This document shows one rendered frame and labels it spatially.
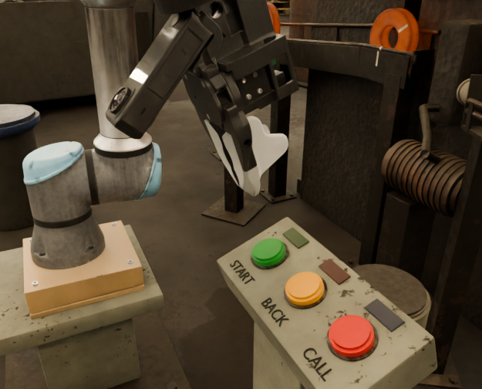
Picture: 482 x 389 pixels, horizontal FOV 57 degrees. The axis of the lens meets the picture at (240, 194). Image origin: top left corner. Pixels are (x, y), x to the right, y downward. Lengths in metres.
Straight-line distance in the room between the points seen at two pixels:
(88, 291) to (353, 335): 0.64
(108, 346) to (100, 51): 0.63
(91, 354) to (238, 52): 0.84
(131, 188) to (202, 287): 0.61
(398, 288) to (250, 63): 0.38
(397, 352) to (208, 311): 0.99
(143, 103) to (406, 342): 0.30
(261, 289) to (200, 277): 1.01
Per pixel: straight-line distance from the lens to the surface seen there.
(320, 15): 1.74
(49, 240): 0.97
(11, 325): 0.98
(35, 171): 0.92
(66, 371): 1.11
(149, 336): 1.28
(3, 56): 3.33
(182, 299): 1.41
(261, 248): 0.52
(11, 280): 1.10
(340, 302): 0.46
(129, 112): 0.37
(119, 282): 0.95
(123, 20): 0.85
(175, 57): 0.38
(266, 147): 0.44
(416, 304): 0.62
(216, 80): 0.38
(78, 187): 0.92
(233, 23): 0.40
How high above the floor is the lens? 0.90
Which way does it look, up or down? 26 degrees down
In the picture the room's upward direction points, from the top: straight up
